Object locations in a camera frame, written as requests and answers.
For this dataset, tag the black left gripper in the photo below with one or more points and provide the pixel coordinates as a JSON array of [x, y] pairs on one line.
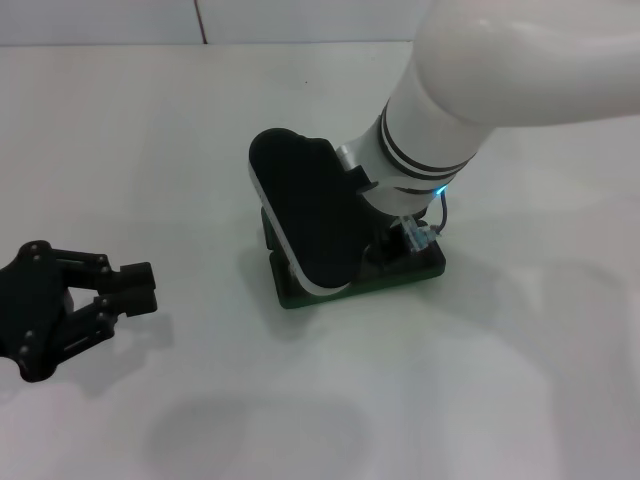
[[35, 300]]

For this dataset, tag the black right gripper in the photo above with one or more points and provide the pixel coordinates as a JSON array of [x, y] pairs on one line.
[[390, 250]]

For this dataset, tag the green glasses case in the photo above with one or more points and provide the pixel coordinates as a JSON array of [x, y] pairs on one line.
[[420, 270]]

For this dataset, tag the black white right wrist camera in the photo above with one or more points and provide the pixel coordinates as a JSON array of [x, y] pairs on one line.
[[310, 210]]

